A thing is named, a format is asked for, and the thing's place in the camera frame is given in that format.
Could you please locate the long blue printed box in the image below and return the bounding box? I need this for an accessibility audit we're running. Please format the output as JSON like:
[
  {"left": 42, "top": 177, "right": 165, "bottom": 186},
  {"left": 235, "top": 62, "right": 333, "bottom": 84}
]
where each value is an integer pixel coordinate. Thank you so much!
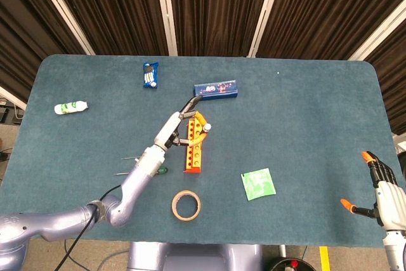
[{"left": 193, "top": 79, "right": 239, "bottom": 102}]

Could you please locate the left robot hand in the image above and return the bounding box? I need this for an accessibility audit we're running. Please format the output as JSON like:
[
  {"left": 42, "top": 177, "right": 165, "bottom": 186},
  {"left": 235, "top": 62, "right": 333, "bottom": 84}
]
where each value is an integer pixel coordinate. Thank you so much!
[{"left": 154, "top": 95, "right": 213, "bottom": 152}]

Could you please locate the green sachet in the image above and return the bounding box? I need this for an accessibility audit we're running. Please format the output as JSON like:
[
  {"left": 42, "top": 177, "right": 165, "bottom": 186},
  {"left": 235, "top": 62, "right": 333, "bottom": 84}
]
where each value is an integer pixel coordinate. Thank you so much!
[{"left": 240, "top": 168, "right": 277, "bottom": 202}]

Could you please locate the thick green black screwdriver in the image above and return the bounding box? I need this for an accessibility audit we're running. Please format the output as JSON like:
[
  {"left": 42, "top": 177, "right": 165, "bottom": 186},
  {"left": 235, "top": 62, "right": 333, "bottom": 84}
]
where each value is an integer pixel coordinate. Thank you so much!
[{"left": 114, "top": 166, "right": 169, "bottom": 176}]

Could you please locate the purple robot torso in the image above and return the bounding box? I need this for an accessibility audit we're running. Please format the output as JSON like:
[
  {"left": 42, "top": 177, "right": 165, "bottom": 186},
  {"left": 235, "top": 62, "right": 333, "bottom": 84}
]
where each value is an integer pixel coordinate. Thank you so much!
[{"left": 127, "top": 241, "right": 264, "bottom": 271}]

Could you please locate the white frame post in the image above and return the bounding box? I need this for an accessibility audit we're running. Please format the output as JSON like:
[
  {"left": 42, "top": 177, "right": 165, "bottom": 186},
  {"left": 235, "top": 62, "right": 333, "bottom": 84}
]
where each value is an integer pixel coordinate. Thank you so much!
[
  {"left": 348, "top": 4, "right": 406, "bottom": 62},
  {"left": 29, "top": 0, "right": 96, "bottom": 56},
  {"left": 154, "top": 0, "right": 178, "bottom": 56},
  {"left": 247, "top": 0, "right": 287, "bottom": 58},
  {"left": 0, "top": 85, "right": 28, "bottom": 111}
]

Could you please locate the white green plastic bottle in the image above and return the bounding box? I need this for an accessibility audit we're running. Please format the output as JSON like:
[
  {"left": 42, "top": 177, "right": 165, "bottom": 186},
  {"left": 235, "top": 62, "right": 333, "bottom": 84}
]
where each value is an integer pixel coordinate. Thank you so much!
[{"left": 54, "top": 100, "right": 89, "bottom": 116}]

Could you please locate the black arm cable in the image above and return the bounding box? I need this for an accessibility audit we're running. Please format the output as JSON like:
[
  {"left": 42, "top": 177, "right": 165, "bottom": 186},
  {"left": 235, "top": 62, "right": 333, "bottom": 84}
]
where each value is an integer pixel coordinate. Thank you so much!
[{"left": 53, "top": 184, "right": 123, "bottom": 271}]

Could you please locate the black round floor object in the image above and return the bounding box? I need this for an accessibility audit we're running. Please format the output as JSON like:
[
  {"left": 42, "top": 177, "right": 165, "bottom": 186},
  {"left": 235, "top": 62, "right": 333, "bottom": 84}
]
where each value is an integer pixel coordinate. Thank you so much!
[{"left": 265, "top": 256, "right": 315, "bottom": 271}]

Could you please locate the dark brown pleated curtain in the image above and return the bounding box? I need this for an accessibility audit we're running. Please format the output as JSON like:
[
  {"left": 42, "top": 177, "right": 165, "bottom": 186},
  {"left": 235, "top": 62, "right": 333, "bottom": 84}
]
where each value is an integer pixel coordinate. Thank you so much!
[{"left": 0, "top": 0, "right": 406, "bottom": 136}]

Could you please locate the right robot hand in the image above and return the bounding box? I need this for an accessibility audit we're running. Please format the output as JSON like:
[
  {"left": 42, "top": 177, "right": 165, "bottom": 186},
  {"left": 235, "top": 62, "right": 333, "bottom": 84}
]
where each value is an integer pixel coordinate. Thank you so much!
[{"left": 340, "top": 150, "right": 406, "bottom": 232}]

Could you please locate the yellow floor tape strip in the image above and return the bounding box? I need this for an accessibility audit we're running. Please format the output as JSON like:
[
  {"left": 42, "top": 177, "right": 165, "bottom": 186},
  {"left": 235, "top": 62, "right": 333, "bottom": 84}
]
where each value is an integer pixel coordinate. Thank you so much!
[{"left": 319, "top": 246, "right": 331, "bottom": 271}]

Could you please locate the blue felt table cover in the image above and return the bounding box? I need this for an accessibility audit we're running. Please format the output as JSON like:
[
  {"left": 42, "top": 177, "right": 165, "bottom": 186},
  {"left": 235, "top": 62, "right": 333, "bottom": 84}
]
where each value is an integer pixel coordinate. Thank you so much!
[{"left": 0, "top": 54, "right": 406, "bottom": 248}]

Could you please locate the orange yellow perforated block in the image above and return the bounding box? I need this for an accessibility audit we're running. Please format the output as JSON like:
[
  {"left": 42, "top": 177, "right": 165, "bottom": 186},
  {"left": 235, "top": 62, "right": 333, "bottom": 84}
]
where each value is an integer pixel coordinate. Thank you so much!
[{"left": 183, "top": 117, "right": 204, "bottom": 174}]

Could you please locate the blue cookie packet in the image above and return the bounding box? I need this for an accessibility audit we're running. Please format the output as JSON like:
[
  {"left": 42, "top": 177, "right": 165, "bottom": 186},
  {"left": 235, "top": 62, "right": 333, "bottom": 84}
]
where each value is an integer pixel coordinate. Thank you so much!
[{"left": 142, "top": 62, "right": 159, "bottom": 89}]

